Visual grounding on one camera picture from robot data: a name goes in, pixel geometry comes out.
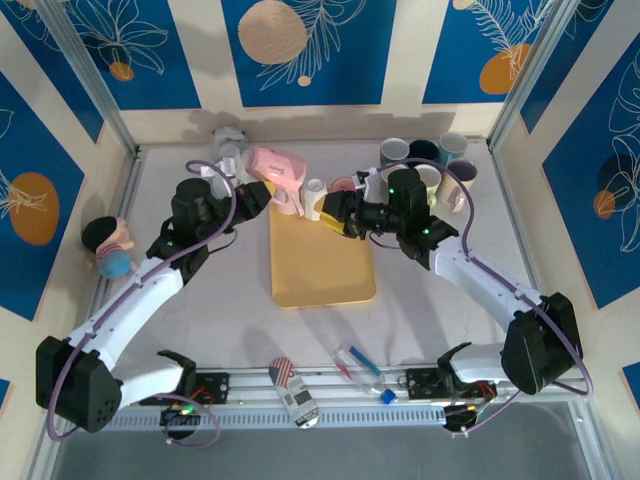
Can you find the rose pink mug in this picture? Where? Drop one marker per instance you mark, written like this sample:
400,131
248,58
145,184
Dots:
342,185

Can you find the white mug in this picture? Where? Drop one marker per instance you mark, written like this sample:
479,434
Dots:
315,200

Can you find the light green mug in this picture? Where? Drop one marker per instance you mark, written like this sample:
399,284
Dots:
433,182

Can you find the light blue patterned mug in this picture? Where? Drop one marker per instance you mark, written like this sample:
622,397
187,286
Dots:
392,150

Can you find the dark blue mug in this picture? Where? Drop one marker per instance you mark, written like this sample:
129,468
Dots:
424,149

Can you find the grey mug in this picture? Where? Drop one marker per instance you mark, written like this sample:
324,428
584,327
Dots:
462,172

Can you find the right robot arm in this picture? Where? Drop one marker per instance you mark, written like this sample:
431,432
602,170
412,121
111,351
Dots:
475,280

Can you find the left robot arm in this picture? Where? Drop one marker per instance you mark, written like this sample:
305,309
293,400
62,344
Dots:
130,305

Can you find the yellow plastic tray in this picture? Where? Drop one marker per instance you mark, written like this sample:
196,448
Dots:
320,270

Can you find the grey plush toy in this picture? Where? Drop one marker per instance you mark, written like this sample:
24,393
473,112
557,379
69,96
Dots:
227,136

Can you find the black-haired doll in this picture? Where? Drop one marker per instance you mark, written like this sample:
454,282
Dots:
115,265

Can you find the blue toothbrush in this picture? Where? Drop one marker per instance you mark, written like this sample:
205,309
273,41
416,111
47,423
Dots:
365,361

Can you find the red toothbrush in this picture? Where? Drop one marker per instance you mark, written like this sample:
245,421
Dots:
344,370

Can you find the flag patterned pouch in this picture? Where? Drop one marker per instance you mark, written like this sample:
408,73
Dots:
281,372

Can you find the clear plastic bottle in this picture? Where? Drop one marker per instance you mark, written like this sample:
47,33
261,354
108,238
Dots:
367,385

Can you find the white labelled can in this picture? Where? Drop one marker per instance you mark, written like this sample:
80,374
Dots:
300,400

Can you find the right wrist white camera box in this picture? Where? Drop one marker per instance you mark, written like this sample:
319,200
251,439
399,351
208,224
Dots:
370,180

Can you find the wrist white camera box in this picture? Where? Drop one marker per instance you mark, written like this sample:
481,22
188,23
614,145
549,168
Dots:
370,180
227,165

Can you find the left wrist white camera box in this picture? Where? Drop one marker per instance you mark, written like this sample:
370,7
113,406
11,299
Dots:
227,165

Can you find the aluminium table side rail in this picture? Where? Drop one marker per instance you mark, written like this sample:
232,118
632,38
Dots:
504,172
131,180

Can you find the aluminium frame post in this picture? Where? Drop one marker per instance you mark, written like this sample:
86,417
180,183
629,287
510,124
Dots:
101,95
527,75

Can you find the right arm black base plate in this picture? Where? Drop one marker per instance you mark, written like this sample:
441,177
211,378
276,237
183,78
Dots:
419,384

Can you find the aluminium mounting rail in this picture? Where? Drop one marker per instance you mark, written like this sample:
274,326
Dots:
250,387

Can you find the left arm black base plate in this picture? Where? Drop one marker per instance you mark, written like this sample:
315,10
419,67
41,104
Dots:
220,389

